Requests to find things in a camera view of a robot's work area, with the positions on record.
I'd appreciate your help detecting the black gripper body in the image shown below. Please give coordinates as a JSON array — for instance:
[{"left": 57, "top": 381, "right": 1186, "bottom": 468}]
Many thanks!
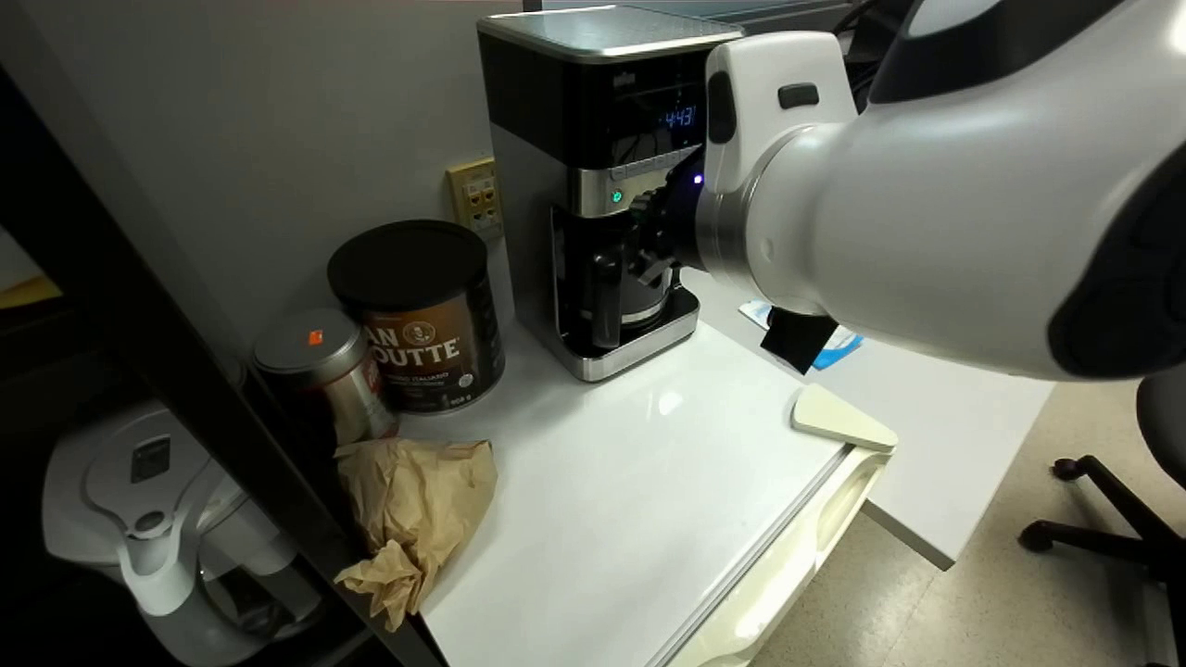
[{"left": 629, "top": 155, "right": 704, "bottom": 265}]

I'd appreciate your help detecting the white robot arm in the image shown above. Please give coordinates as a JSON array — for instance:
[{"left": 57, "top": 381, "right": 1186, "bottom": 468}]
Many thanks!
[{"left": 644, "top": 0, "right": 1186, "bottom": 381}]

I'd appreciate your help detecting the glass coffee carafe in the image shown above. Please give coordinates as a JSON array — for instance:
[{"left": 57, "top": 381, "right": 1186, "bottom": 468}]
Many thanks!
[{"left": 575, "top": 212, "right": 673, "bottom": 327}]

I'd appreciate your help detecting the black silver coffee machine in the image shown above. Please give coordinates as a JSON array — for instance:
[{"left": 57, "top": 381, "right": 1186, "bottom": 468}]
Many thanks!
[{"left": 479, "top": 5, "right": 733, "bottom": 381}]

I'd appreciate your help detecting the brown coffee can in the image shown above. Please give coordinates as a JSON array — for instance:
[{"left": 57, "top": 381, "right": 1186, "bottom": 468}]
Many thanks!
[{"left": 327, "top": 217, "right": 505, "bottom": 410}]

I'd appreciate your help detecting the white mini fridge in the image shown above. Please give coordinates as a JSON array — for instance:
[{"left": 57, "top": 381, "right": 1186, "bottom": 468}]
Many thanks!
[{"left": 400, "top": 327, "right": 885, "bottom": 667}]

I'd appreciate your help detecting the white desk with blue paper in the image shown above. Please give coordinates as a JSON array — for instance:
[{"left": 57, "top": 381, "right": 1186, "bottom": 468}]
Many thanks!
[{"left": 680, "top": 262, "right": 1057, "bottom": 574}]

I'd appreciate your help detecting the silver metal canister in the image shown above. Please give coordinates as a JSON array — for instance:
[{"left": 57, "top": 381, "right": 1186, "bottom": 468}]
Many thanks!
[{"left": 253, "top": 307, "right": 395, "bottom": 443}]

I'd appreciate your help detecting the black shelving unit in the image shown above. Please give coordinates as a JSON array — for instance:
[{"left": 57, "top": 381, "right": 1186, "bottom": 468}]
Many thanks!
[{"left": 0, "top": 66, "right": 452, "bottom": 667}]

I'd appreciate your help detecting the white water filter pitcher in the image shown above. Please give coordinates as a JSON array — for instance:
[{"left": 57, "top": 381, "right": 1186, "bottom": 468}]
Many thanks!
[{"left": 39, "top": 399, "right": 321, "bottom": 667}]

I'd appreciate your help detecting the beige wall outlet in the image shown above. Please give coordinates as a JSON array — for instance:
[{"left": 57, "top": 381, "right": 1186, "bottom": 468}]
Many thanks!
[{"left": 444, "top": 155, "right": 499, "bottom": 237}]

